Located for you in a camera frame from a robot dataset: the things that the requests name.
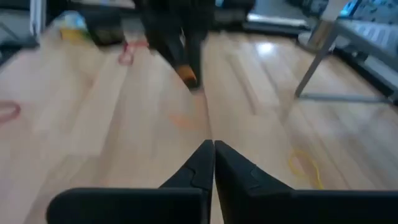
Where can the grey perforated metal shelf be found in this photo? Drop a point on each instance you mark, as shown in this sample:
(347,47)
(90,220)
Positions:
(316,59)

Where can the green cardboard box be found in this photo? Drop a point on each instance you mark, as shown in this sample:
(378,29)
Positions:
(73,25)

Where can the yellow rubber band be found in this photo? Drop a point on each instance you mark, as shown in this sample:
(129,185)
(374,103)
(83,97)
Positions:
(290,165)

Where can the orange coil wristband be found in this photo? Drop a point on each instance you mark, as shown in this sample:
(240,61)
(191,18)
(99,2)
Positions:
(186,73)

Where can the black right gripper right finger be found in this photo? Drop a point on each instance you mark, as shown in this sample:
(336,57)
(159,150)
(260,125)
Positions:
(280,208)

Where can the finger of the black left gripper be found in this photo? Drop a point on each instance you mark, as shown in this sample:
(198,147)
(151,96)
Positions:
(194,53)
(171,53)

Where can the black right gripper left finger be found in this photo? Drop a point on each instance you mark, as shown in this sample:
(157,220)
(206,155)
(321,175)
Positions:
(140,207)

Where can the red rubber band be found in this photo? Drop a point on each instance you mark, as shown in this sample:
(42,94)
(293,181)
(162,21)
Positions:
(18,109)
(126,57)

